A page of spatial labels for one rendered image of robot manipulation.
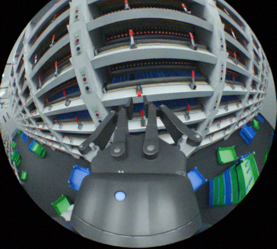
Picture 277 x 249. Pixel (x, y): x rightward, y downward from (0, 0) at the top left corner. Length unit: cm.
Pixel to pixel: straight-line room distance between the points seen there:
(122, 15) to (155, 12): 13
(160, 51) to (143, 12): 19
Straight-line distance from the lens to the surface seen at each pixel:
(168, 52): 36
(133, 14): 40
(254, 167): 87
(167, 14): 43
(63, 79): 52
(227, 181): 83
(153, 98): 38
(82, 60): 40
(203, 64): 62
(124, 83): 40
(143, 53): 34
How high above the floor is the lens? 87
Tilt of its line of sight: 31 degrees down
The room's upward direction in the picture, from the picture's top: 8 degrees counter-clockwise
